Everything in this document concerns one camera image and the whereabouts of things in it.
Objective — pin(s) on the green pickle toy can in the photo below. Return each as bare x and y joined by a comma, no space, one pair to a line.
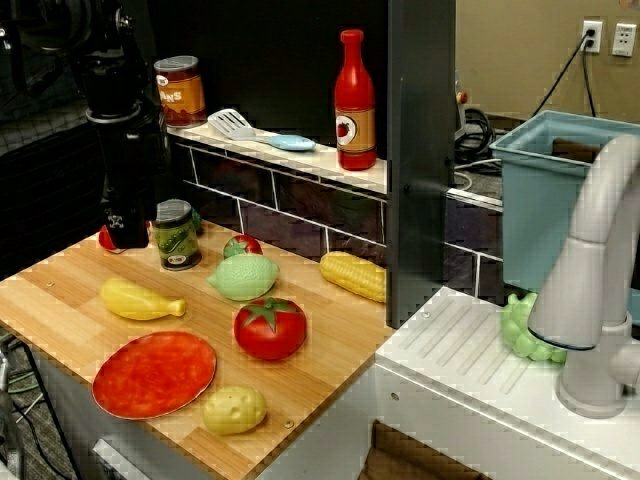
177,240

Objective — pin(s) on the blue plastic bin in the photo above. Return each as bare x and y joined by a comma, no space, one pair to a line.
540,210

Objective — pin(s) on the dark tile backsplash panel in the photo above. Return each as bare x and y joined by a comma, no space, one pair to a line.
300,210

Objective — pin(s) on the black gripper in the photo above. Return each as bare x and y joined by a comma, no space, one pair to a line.
131,160

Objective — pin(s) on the pale green toy lemon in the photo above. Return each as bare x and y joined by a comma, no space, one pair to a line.
245,277

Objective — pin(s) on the brown cardboard under counter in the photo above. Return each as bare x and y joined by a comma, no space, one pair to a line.
400,455

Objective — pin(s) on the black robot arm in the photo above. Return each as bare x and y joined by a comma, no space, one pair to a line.
112,75

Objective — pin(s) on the red toy chili pepper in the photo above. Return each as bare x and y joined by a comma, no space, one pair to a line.
105,239

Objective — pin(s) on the orange red round plate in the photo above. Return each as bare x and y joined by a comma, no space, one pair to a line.
155,375

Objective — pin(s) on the white wall outlet with plug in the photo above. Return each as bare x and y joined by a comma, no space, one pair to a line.
592,36

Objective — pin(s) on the yellow toy banana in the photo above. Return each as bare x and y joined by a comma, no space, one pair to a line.
135,300

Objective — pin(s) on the grey toy faucet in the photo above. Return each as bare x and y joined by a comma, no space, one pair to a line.
590,280

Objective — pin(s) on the yellow toy potato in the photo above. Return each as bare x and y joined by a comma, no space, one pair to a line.
234,411

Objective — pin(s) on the small red toy strawberry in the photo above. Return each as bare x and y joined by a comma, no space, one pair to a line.
242,247

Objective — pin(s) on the dark grey upright panel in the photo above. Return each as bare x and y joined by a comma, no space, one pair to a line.
420,150

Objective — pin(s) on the white shelf ledge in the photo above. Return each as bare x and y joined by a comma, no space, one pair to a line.
310,162

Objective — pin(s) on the orange beans toy can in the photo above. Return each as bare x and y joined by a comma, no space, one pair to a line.
181,92

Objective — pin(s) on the white toy kitchen sink unit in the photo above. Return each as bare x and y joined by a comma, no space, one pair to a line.
475,380

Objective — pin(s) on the yellow toy corn cob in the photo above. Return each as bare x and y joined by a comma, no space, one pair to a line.
352,275

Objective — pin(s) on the brown cardboard in bin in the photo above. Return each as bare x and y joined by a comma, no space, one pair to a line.
575,150

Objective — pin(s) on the green toy broccoli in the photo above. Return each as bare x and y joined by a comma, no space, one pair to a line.
196,222

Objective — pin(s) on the large red toy tomato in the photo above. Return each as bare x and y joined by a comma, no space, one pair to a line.
270,330

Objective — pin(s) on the red toy ketchup bottle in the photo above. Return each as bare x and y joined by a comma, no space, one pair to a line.
356,100

